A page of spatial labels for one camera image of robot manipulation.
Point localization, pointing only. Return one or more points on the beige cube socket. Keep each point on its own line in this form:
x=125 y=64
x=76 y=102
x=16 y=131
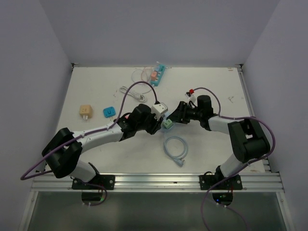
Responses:
x=86 y=111

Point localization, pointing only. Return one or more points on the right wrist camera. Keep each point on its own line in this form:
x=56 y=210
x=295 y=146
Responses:
x=190 y=96

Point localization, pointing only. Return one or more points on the aluminium rail frame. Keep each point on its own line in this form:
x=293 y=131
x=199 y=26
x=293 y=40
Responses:
x=229 y=85

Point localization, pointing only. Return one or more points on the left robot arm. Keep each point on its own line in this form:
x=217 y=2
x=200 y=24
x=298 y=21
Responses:
x=64 y=150

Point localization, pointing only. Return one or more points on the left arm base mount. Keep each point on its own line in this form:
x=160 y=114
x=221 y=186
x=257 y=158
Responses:
x=106 y=181

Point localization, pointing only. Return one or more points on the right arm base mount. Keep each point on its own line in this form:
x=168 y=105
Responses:
x=220 y=181

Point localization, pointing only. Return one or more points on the blue square plug adapter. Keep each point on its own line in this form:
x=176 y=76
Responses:
x=109 y=112

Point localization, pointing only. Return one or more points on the teal power strip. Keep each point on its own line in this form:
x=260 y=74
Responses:
x=160 y=69

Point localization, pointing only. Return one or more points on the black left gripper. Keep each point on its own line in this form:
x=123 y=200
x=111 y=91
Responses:
x=156 y=124

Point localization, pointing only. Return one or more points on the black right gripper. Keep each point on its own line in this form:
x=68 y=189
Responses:
x=179 y=114

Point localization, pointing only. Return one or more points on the green cube charger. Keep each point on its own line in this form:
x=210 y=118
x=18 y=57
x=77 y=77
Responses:
x=168 y=124

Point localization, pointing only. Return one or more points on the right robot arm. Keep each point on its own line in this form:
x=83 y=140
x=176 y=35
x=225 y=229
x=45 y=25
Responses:
x=247 y=137

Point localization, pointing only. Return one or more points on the orange plug on strip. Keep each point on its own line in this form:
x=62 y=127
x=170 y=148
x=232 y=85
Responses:
x=154 y=76

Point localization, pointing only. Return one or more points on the light blue round socket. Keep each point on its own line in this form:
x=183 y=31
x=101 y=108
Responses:
x=176 y=129

